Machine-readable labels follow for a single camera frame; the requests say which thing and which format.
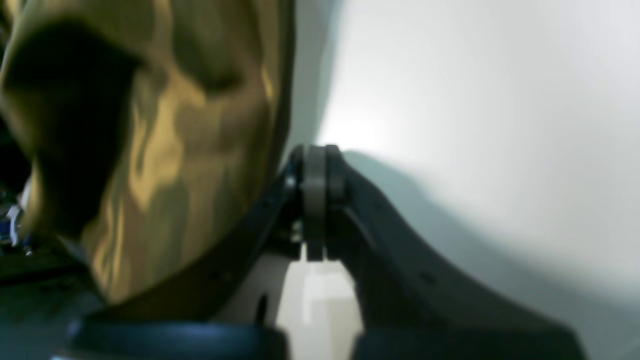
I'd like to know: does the camouflage t-shirt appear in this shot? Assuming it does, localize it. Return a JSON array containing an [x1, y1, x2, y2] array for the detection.
[[1, 0, 295, 304]]

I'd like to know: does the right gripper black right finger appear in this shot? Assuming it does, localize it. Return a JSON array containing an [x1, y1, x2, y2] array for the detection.
[[316, 145, 586, 360]]

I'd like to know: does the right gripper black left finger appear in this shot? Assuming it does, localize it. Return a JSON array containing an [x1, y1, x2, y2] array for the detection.
[[52, 145, 304, 360]]

